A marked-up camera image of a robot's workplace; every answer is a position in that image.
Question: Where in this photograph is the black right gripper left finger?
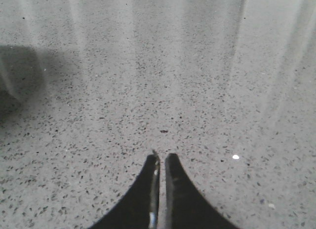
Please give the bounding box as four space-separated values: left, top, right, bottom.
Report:
91 154 160 229

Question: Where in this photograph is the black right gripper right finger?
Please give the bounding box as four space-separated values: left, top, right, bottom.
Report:
165 153 236 229

